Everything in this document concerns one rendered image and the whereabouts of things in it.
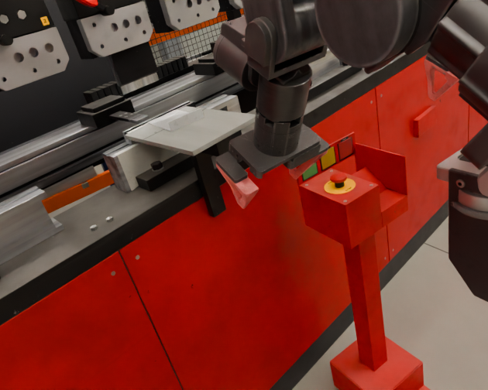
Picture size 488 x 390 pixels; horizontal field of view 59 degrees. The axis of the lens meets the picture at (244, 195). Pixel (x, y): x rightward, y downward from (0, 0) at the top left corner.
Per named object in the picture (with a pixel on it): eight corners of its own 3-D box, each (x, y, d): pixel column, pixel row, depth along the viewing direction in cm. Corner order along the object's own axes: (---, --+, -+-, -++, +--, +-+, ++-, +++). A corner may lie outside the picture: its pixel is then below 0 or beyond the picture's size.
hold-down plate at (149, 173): (150, 192, 98) (146, 180, 96) (139, 187, 101) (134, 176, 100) (243, 138, 113) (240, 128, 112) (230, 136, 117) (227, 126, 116)
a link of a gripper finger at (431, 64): (408, 93, 78) (428, 47, 71) (432, 80, 81) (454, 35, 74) (439, 114, 75) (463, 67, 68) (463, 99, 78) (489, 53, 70)
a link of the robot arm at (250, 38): (268, 31, 38) (337, 5, 41) (197, -21, 43) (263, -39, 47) (258, 131, 47) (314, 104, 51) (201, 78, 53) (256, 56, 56)
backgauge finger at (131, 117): (124, 135, 102) (117, 115, 100) (80, 124, 121) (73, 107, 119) (164, 116, 109) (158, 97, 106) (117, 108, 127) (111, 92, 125)
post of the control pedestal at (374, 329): (374, 372, 130) (356, 227, 104) (359, 360, 135) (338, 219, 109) (387, 360, 132) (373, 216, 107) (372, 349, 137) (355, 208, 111)
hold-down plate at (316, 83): (306, 102, 127) (304, 92, 126) (292, 100, 131) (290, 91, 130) (362, 70, 143) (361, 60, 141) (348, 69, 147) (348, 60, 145)
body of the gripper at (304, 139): (227, 152, 55) (228, 106, 49) (287, 122, 59) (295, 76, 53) (258, 183, 52) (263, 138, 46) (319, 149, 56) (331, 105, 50)
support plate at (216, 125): (194, 156, 79) (192, 151, 79) (125, 138, 98) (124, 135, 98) (259, 118, 89) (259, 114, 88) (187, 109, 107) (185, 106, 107)
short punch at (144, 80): (125, 94, 96) (109, 53, 92) (121, 94, 98) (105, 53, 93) (161, 80, 102) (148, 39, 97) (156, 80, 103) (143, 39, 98)
